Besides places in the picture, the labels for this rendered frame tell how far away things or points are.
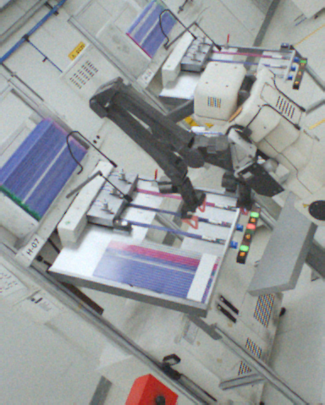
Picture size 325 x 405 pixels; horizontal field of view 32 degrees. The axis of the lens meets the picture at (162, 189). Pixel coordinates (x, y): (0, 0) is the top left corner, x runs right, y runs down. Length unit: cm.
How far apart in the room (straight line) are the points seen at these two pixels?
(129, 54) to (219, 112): 165
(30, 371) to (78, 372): 36
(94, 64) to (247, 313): 174
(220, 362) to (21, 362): 169
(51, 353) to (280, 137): 263
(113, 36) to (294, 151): 178
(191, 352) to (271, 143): 108
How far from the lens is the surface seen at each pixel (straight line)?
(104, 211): 270
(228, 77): 207
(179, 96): 352
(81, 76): 371
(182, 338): 267
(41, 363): 415
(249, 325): 301
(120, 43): 360
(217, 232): 265
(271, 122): 199
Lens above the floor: 179
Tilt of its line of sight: 16 degrees down
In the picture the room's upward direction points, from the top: 48 degrees counter-clockwise
